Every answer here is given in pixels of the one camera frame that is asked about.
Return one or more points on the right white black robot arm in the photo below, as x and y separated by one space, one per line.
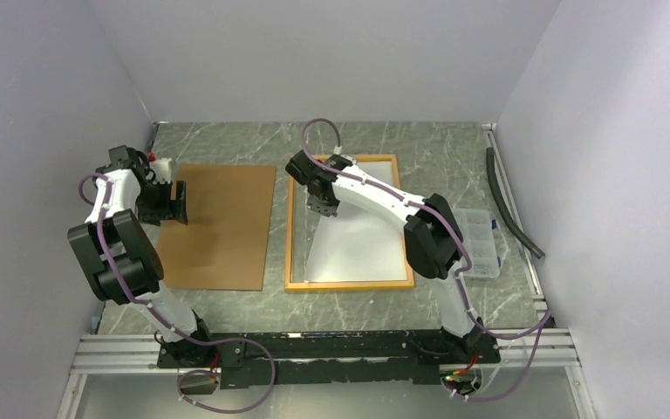
434 246

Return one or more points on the brown cardboard backing board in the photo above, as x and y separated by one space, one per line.
224 244

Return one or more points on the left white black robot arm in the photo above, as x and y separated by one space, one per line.
114 252

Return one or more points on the building and sky photo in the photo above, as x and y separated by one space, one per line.
353 246

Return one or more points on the aluminium extrusion rail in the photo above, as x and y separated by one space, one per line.
138 354

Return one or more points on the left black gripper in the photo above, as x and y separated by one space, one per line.
171 209

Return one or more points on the yellow wooden picture frame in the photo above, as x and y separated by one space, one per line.
294 254

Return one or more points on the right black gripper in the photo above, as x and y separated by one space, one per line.
324 209

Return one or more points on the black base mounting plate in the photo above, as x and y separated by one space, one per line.
244 360

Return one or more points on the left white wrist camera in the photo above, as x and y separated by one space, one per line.
161 169

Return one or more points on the clear plastic compartment box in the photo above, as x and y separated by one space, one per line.
477 228

